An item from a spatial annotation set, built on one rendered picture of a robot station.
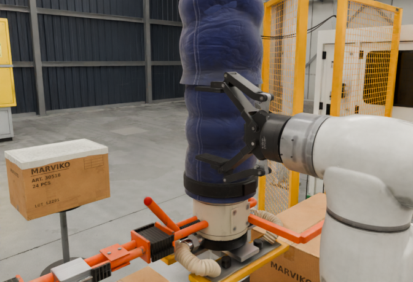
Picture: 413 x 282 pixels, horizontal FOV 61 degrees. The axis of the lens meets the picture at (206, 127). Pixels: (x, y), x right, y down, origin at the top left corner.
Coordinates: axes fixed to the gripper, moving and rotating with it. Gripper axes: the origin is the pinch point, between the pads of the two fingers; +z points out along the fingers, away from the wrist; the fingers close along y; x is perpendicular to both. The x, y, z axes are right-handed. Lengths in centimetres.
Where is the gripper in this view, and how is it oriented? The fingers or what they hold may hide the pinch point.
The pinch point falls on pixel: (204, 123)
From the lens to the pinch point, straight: 67.9
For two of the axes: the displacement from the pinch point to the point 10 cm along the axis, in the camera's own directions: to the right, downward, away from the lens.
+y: 0.0, 9.8, 1.9
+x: 7.3, -1.3, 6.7
